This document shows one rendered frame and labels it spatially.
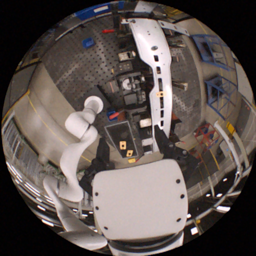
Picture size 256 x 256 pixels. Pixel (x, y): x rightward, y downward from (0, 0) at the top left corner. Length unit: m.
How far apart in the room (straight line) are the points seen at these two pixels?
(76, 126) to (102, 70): 0.57
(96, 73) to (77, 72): 0.21
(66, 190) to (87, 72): 0.91
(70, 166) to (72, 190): 0.12
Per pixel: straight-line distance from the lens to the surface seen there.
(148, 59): 0.57
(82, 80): 0.92
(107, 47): 0.89
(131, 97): 0.41
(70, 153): 0.44
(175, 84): 0.66
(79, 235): 0.21
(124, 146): 0.59
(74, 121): 0.49
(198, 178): 7.98
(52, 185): 0.43
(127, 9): 0.79
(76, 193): 0.45
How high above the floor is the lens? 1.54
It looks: 50 degrees down
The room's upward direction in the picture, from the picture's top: 171 degrees clockwise
